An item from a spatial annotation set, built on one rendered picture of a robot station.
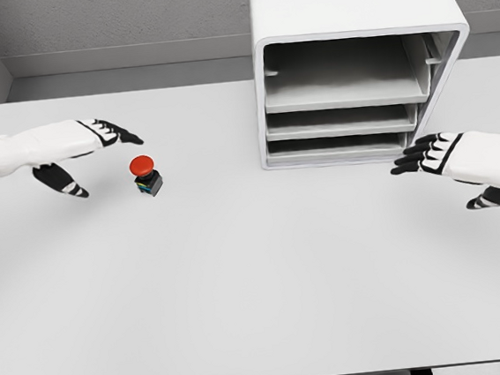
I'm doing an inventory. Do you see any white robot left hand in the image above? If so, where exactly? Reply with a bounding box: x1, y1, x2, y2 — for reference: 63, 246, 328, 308
14, 113, 150, 205

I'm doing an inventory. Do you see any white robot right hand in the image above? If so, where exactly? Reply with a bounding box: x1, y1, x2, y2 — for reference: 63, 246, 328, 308
387, 126, 500, 219

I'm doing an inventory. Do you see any white tabletop storage cabinet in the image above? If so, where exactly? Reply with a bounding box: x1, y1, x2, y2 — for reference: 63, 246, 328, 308
243, 0, 483, 173

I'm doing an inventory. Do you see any shallow grey cabinet drawer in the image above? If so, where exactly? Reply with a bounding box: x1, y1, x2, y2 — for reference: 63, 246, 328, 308
265, 127, 413, 169
265, 99, 422, 146

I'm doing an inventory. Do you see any red button load switch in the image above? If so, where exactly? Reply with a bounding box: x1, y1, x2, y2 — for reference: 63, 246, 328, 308
127, 153, 166, 199

